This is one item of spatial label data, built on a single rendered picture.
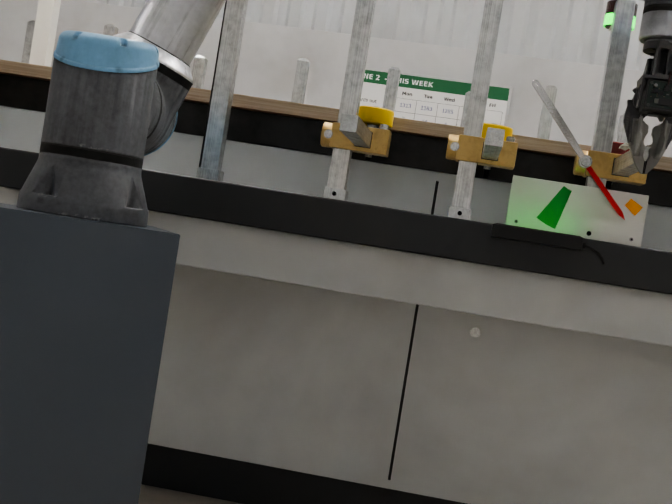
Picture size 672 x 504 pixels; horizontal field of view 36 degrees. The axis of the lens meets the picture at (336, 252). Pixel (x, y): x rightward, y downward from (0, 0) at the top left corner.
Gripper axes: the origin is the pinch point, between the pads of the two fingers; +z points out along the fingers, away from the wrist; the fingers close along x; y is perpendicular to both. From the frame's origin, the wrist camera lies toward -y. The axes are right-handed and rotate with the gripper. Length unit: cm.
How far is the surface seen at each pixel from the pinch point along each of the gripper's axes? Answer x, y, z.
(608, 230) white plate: -0.6, -27.1, 9.5
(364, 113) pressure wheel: -52, -38, -7
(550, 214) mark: -11.9, -26.9, 8.3
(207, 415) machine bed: -77, -50, 63
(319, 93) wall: -184, -756, -121
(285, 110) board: -70, -45, -6
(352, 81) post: -54, -27, -11
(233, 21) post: -80, -26, -20
